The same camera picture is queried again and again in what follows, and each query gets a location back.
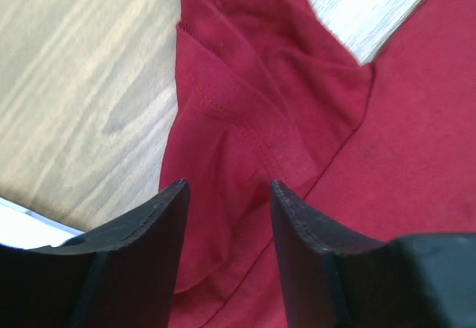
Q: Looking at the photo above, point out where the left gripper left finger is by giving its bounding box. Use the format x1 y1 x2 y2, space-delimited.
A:
1 179 190 327

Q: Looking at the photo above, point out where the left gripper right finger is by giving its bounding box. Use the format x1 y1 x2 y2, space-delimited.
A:
271 181 475 327

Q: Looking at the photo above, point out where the dark red t shirt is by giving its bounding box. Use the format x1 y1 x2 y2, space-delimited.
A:
160 0 475 327

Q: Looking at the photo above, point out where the folded white t shirt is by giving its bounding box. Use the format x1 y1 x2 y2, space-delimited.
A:
0 198 83 249

